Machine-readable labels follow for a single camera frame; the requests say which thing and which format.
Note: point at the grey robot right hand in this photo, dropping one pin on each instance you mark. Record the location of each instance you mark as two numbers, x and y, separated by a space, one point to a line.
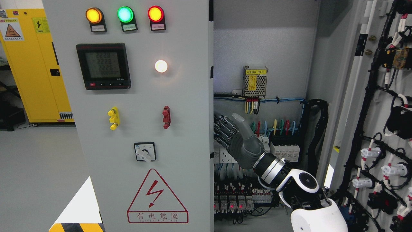
236 136

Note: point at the grey cabinet door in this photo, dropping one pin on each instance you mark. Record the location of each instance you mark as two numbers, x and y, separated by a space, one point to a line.
184 40
365 155

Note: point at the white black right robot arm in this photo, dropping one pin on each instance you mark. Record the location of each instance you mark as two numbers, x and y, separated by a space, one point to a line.
312 210

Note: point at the white sockets and breakers row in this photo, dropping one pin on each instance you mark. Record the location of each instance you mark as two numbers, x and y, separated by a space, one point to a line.
222 156

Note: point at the black white surge protector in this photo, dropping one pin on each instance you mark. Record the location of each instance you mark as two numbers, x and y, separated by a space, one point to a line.
285 147

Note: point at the relay and terminal row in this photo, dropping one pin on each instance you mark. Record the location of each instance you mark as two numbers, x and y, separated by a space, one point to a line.
235 196

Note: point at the metal mesh power supply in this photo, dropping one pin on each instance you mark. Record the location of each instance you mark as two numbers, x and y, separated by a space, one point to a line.
255 81

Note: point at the red electric hazard sticker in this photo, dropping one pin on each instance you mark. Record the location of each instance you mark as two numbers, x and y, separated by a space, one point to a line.
156 202

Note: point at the white indicator lamp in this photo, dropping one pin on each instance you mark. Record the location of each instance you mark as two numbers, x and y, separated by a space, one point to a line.
161 66

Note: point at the red indicator lamp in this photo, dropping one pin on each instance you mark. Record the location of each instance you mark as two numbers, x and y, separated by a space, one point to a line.
155 14

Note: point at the black digital power meter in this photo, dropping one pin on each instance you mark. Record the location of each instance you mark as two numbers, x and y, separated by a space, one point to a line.
104 66

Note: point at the green indicator lamp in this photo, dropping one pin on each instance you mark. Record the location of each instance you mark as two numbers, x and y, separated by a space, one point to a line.
125 14

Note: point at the yellow indicator lamp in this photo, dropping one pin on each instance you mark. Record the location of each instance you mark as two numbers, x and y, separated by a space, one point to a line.
94 15

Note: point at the yellow safety cabinet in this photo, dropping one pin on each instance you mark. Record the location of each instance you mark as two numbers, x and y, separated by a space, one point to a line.
28 44

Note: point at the red terminal post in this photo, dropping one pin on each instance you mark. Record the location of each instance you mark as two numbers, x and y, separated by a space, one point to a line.
166 117

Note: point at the white rotary selector switch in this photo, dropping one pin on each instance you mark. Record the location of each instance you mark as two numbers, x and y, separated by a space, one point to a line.
145 151

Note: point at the yellow terminal post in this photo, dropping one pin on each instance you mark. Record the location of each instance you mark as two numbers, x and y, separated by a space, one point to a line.
114 118

